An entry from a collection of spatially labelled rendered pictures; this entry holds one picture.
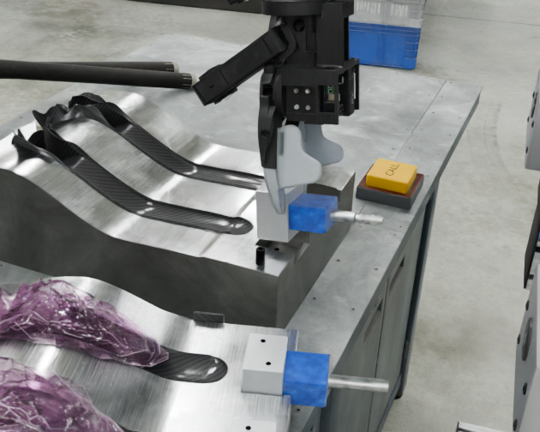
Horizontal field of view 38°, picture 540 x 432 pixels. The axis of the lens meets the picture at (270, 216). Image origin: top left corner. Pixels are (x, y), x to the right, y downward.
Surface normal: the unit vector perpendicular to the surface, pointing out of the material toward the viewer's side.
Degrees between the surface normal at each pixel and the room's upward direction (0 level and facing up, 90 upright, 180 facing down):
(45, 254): 90
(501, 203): 0
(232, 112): 0
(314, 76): 82
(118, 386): 28
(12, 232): 90
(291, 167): 71
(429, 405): 0
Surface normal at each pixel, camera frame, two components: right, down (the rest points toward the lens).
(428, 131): 0.04, -0.86
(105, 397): 0.50, -0.72
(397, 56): -0.21, 0.51
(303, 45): -0.39, 0.33
